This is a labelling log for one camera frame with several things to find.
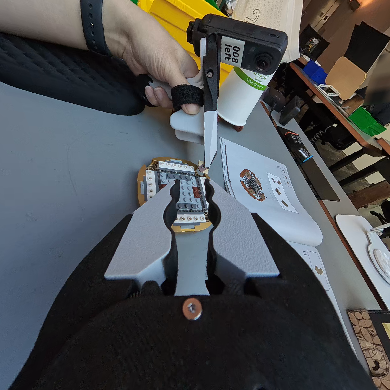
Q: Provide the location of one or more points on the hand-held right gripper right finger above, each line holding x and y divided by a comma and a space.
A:
240, 243

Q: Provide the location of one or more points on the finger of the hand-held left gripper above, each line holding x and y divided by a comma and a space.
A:
210, 134

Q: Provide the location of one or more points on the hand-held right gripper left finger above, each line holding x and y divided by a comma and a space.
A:
143, 246

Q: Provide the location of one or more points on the small brown tan lego piece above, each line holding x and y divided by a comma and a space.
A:
203, 168

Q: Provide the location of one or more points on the round gold lego base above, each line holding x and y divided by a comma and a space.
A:
186, 195

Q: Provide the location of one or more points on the person's left forearm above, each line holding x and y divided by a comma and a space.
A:
39, 21

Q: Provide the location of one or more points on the lego instruction booklet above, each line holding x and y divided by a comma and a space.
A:
268, 195

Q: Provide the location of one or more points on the black lego set box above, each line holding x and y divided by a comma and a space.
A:
371, 350

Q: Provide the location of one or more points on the person's left hand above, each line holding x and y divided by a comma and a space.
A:
152, 51

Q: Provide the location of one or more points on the white paper bag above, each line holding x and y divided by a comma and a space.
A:
274, 18

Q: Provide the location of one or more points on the white paper cup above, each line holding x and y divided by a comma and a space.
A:
240, 94

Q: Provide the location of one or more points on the yellow stacked plastic bins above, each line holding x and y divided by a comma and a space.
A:
176, 15

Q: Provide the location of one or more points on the black power adapter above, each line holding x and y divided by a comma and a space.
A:
274, 97
289, 111

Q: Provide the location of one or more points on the blue plastic bins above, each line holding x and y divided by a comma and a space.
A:
315, 71

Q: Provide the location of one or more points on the small black box blue end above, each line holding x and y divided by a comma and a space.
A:
297, 143

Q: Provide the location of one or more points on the black flat mat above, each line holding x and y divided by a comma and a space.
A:
323, 182

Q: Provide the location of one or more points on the wooden chair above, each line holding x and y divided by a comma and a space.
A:
344, 76

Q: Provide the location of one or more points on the wooden background table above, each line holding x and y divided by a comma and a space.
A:
332, 108

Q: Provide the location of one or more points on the green plastic bins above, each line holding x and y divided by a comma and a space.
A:
365, 120

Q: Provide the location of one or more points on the black watch band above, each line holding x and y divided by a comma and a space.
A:
93, 27

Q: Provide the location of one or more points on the black padded wrist rest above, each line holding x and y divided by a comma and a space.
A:
61, 79

